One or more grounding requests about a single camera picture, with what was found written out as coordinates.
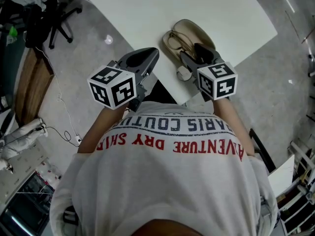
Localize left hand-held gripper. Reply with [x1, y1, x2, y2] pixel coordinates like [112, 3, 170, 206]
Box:
[87, 47, 160, 112]

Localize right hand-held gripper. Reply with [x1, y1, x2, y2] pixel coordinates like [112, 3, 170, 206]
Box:
[179, 43, 239, 102]

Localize thin-framed eyeglasses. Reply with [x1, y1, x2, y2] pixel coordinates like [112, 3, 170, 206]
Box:
[167, 30, 197, 59]

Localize beige glasses case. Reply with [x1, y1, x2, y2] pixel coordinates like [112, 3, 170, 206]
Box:
[162, 19, 217, 64]

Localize person's right forearm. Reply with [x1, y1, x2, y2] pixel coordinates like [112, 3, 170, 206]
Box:
[213, 97, 255, 157]

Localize person's left forearm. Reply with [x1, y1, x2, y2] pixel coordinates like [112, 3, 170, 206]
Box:
[77, 104, 131, 154]

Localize small round beige disc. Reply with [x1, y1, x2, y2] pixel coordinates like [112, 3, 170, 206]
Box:
[176, 65, 193, 81]

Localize person's black trouser leg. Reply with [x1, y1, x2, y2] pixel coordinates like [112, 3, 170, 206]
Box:
[145, 79, 177, 105]

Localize wooden counter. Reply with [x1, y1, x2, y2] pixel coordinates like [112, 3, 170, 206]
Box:
[14, 47, 55, 127]

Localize white rectangular table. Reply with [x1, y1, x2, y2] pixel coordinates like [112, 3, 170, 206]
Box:
[80, 0, 279, 106]

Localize black office chair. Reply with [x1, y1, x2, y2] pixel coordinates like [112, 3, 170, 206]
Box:
[24, 0, 83, 50]

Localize white printed t-shirt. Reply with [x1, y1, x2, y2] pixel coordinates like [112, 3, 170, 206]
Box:
[49, 101, 279, 236]

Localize white marble table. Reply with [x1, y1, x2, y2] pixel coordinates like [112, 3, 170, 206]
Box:
[267, 155, 296, 192]

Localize green plastic bag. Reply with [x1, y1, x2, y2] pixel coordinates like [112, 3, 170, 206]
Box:
[6, 26, 18, 46]

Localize black open box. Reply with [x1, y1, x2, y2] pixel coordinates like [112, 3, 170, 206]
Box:
[0, 170, 55, 236]

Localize person's chin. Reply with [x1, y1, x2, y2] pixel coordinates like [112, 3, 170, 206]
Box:
[139, 219, 199, 236]

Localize black cable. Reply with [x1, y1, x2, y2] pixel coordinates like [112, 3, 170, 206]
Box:
[36, 125, 80, 148]

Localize grey harness strap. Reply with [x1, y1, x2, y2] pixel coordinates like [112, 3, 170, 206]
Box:
[63, 205, 79, 236]
[260, 197, 280, 236]

